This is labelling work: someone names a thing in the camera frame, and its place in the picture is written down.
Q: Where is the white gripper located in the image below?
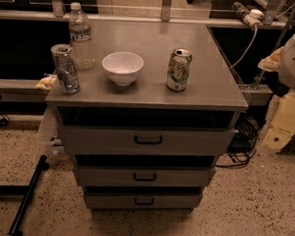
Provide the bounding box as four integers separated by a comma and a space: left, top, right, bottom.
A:
261, 90, 295, 152

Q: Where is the grey drawer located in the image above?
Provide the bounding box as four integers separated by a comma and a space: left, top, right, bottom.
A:
58, 125, 235, 156
75, 166, 215, 187
84, 193, 202, 210

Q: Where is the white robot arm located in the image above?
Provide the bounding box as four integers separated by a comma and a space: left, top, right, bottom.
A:
258, 34, 295, 152

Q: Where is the grey drawer cabinet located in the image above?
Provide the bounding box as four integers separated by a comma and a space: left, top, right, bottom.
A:
38, 14, 254, 220

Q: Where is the metal diagonal rod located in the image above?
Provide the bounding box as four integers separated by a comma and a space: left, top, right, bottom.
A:
250, 0, 295, 93

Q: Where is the white power strip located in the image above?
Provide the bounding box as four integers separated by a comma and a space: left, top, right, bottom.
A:
231, 1, 263, 28

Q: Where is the green white soda can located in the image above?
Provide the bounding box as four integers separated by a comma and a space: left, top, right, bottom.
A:
167, 48, 192, 92

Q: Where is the white bowl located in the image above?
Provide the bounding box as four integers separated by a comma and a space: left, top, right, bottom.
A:
102, 51, 144, 87

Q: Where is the clear plastic water bottle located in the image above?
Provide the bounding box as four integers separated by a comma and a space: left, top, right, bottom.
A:
69, 2, 94, 70

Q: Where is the silver tall can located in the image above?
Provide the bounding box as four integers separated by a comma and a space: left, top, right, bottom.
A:
50, 44, 80, 94

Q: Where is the clear plastic bag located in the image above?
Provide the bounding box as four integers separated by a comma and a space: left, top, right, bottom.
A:
38, 107, 67, 161

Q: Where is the yellow crumpled wrapper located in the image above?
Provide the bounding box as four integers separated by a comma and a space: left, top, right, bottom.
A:
36, 74, 57, 91

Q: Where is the black metal floor stand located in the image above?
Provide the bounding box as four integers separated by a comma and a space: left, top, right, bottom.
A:
0, 155, 49, 236

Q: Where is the black cable bundle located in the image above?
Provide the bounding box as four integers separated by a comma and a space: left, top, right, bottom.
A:
215, 113, 262, 171

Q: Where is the white power cable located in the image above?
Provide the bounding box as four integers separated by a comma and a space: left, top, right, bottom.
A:
228, 24, 259, 72

